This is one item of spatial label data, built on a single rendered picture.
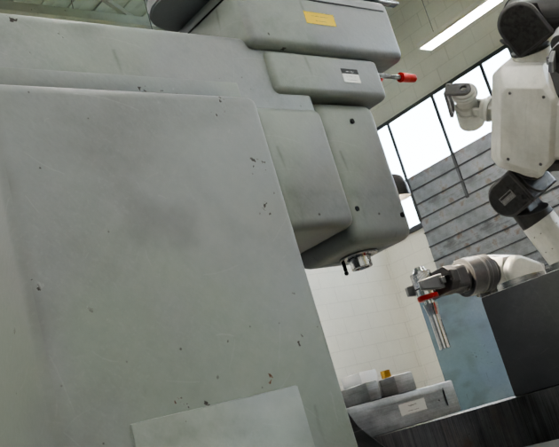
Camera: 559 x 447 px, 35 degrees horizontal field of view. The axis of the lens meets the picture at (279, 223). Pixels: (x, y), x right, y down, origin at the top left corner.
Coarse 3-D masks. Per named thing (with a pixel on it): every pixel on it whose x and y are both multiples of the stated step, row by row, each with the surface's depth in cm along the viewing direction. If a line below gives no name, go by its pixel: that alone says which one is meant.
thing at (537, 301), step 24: (552, 264) 155; (504, 288) 161; (528, 288) 156; (552, 288) 153; (504, 312) 159; (528, 312) 156; (552, 312) 153; (504, 336) 159; (528, 336) 156; (552, 336) 153; (504, 360) 159; (528, 360) 156; (552, 360) 153; (528, 384) 156; (552, 384) 153
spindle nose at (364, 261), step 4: (356, 256) 188; (360, 256) 188; (364, 256) 188; (368, 256) 189; (352, 260) 189; (356, 260) 188; (360, 260) 188; (364, 260) 188; (368, 260) 188; (352, 264) 189; (356, 264) 188; (360, 264) 188; (364, 264) 188; (368, 264) 188; (372, 264) 189; (352, 268) 189; (356, 268) 188; (360, 268) 192; (364, 268) 191
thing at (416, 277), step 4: (416, 272) 194; (420, 272) 193; (424, 272) 193; (428, 272) 194; (412, 276) 194; (416, 276) 193; (420, 276) 193; (424, 276) 193; (428, 276) 193; (412, 280) 195; (416, 280) 193; (416, 284) 193; (416, 288) 194; (416, 292) 194; (420, 292) 193; (424, 292) 192; (428, 292) 192; (432, 292) 192; (416, 296) 194
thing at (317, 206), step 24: (264, 120) 171; (288, 120) 175; (312, 120) 179; (288, 144) 172; (312, 144) 177; (288, 168) 170; (312, 168) 174; (288, 192) 167; (312, 192) 171; (336, 192) 176; (312, 216) 169; (336, 216) 173; (312, 240) 179
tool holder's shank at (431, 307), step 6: (426, 300) 193; (432, 300) 193; (426, 306) 193; (432, 306) 192; (432, 312) 192; (438, 312) 193; (432, 318) 192; (438, 318) 192; (432, 324) 192; (438, 324) 192; (438, 330) 191; (444, 330) 192; (438, 336) 191; (444, 336) 191; (438, 342) 191; (444, 342) 191; (444, 348) 190
